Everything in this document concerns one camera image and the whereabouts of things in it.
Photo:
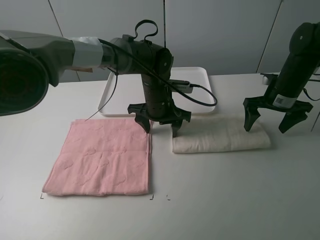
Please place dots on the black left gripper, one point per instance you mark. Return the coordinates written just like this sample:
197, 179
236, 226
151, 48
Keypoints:
162, 112

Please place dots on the pink towel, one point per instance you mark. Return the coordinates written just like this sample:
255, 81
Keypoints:
102, 157

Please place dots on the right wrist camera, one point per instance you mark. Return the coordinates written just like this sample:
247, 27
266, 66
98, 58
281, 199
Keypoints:
267, 78

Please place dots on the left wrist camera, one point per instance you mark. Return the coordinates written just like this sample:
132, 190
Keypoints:
182, 85

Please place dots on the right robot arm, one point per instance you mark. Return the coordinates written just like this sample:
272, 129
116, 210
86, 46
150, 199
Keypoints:
283, 89

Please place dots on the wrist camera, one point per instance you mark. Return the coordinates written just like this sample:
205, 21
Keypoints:
267, 78
182, 85

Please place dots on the cream white towel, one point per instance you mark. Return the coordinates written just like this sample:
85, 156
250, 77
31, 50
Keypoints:
219, 133

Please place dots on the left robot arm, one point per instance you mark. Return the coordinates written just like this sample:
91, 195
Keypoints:
31, 62

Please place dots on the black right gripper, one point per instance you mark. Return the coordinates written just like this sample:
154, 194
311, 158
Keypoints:
295, 111

